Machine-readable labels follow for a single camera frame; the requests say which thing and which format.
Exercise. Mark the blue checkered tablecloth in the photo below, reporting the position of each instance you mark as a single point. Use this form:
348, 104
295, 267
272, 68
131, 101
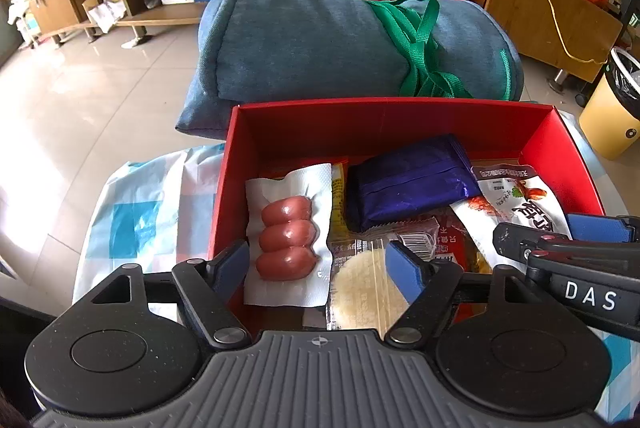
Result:
511, 355

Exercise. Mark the white paper bag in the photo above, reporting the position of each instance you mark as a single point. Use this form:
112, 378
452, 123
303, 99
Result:
105, 13

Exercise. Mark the small white red snack packet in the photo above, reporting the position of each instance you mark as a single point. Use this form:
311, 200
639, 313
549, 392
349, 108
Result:
509, 193

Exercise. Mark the yellow trash bin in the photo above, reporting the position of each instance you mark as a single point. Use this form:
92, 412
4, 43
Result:
610, 120

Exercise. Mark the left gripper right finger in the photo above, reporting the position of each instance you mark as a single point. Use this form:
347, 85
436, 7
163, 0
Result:
428, 287

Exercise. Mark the red cardboard box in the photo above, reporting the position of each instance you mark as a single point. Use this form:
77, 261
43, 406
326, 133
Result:
271, 139

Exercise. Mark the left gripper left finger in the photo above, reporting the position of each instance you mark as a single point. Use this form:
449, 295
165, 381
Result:
205, 288

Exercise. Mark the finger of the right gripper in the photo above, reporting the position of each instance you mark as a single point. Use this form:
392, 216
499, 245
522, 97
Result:
602, 229
518, 243

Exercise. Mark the vacuum packed sausages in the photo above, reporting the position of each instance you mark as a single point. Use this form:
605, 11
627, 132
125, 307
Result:
287, 232

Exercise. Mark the red green spicy packet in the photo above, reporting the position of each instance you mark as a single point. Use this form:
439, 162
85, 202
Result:
453, 243

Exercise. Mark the rolled blue blanket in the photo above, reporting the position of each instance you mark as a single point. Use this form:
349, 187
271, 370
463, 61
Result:
262, 51

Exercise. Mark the round white cake packet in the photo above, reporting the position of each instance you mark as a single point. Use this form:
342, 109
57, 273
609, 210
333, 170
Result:
361, 294

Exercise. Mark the yellow red Trolli packet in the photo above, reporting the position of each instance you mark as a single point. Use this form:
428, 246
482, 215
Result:
338, 227

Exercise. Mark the purple foil packet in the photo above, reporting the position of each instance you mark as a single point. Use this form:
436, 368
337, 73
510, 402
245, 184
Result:
408, 182

